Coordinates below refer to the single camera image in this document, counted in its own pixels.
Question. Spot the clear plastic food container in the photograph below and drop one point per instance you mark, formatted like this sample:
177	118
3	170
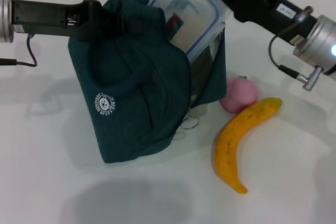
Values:
189	19

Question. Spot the pink toy peach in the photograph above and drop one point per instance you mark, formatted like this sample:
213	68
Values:
241	94

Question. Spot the yellow toy banana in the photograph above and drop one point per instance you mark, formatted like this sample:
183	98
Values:
231	142

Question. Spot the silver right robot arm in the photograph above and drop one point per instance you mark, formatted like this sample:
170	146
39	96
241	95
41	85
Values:
320	45

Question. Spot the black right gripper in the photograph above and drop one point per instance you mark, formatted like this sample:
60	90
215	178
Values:
267	3

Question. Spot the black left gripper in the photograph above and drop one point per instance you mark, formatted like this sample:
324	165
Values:
52	18

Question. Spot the dark teal insulated lunch bag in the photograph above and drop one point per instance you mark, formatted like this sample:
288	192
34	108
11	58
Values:
126	98

